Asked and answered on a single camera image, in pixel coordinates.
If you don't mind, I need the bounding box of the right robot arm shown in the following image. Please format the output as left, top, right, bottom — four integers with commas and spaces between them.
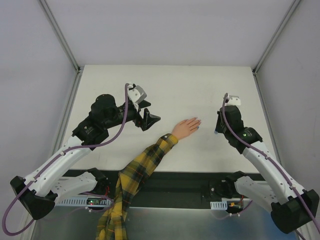
215, 105, 320, 234

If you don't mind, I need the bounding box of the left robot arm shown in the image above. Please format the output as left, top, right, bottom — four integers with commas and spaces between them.
10, 94, 161, 220

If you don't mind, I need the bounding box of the mannequin hand with nails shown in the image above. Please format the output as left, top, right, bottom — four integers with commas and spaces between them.
171, 117, 202, 140

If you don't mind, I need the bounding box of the yellow plaid shirt sleeve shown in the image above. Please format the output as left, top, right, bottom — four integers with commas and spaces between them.
95, 133, 179, 240

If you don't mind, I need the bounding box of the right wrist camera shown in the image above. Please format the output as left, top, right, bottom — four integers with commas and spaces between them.
225, 94, 241, 107

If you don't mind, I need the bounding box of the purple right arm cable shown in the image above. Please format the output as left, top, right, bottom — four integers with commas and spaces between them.
222, 92, 320, 240

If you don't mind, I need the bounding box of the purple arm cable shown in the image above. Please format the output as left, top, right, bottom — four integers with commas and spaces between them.
1, 82, 133, 236
222, 92, 320, 240

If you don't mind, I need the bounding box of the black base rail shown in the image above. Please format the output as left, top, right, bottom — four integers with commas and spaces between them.
74, 169, 253, 208

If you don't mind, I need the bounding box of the right white cable duct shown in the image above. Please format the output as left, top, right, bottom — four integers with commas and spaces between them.
209, 200, 242, 211

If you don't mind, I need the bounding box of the white cable duct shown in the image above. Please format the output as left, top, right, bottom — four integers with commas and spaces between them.
209, 200, 242, 211
55, 196, 112, 208

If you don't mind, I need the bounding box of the left white cable duct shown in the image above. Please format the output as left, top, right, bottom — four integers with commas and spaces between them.
55, 196, 112, 208

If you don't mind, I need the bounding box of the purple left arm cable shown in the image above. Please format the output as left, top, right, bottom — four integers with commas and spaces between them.
1, 82, 133, 236

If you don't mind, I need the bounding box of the left aluminium frame post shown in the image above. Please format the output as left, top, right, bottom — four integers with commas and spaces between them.
37, 0, 82, 74

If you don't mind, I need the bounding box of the aluminium frame post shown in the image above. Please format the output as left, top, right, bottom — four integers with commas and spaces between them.
37, 0, 82, 74
252, 0, 303, 76

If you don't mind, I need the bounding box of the right aluminium frame post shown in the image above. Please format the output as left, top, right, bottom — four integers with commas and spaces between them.
252, 0, 303, 76

